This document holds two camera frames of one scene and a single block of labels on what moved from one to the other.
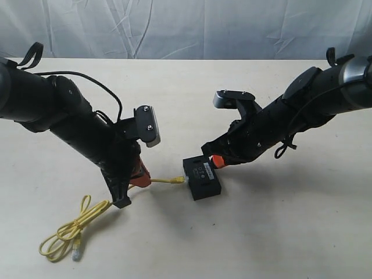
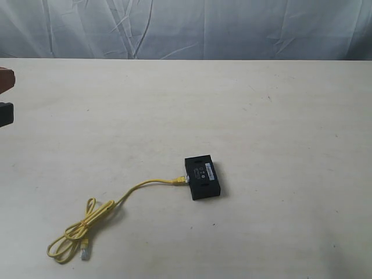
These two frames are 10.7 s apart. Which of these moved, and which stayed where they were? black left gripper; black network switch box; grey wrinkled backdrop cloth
Moved: black left gripper
Stayed: black network switch box; grey wrinkled backdrop cloth
